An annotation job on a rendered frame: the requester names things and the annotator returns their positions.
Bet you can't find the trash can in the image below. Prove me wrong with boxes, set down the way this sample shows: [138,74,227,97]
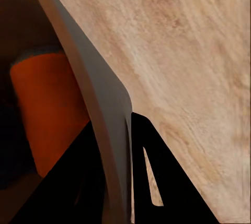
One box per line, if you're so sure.
[0,0,133,224]

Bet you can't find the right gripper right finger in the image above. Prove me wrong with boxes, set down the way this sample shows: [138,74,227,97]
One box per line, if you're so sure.
[131,112,219,224]

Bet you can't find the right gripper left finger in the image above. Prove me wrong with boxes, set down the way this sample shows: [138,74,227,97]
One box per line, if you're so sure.
[9,120,106,224]

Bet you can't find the can of soda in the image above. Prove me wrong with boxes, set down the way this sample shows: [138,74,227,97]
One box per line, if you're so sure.
[0,104,33,191]
[8,43,92,178]

